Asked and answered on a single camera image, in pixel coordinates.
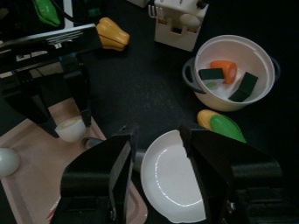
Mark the yellow corn with green husk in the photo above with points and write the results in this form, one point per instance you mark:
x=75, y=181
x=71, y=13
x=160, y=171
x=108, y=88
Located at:
x=223, y=127

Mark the white toy spoon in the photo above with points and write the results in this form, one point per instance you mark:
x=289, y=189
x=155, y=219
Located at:
x=189, y=21

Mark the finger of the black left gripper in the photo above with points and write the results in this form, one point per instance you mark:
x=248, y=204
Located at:
x=79, y=90
x=32, y=108

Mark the large dark green toy block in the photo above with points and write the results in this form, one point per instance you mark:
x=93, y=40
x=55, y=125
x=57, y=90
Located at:
x=244, y=87

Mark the white toy fork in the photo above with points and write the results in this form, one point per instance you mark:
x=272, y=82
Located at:
x=155, y=12

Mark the pink plastic tray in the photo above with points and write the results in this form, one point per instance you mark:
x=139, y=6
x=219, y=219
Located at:
x=35, y=178

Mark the green toy vegetable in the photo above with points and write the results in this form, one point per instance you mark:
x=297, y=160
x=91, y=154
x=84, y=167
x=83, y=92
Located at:
x=47, y=11

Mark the white cutlery holder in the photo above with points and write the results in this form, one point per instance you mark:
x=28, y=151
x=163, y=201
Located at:
x=179, y=32

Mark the small dark green toy sushi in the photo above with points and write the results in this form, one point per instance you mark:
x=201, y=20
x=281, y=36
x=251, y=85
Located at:
x=211, y=73

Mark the orange toy carrot piece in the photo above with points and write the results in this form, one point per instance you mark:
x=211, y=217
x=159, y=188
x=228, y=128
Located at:
x=225, y=70

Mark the white toy egg half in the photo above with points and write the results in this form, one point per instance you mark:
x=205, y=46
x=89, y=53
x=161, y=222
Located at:
x=6, y=162
x=71, y=130

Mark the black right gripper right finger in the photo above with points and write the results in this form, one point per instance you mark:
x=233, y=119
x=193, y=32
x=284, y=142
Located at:
x=237, y=180

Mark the yellow toy bell pepper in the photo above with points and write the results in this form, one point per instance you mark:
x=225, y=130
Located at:
x=112, y=33

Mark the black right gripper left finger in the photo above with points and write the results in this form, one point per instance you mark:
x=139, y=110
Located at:
x=97, y=178

